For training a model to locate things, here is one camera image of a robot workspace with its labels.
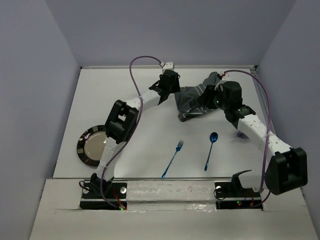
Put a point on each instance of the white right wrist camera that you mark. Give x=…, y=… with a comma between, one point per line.
x=224, y=78

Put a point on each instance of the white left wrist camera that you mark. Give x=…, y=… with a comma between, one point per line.
x=167, y=66

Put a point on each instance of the grey striped cloth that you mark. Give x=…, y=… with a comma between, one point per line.
x=186, y=100

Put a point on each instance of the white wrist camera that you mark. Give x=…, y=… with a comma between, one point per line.
x=167, y=66
x=224, y=78

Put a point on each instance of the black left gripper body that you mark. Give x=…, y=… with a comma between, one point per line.
x=174, y=87

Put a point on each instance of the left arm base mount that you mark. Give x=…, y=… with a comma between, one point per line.
x=114, y=198

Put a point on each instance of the blue metallic spoon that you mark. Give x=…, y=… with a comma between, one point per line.
x=213, y=138

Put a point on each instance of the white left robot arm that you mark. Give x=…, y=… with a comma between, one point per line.
x=122, y=122

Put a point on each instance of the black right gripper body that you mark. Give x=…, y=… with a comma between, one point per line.
x=215, y=100

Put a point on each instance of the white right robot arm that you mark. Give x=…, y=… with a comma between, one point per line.
x=284, y=168

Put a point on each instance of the white table edge rail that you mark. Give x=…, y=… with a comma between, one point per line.
x=175, y=66

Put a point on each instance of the blue metallic fork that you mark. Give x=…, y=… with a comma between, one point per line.
x=177, y=149

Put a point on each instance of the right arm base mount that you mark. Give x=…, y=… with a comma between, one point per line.
x=230, y=197

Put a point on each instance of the purple mug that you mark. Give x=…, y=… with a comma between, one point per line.
x=241, y=135

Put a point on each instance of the dark rimmed dinner plate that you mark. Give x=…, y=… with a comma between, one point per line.
x=90, y=145

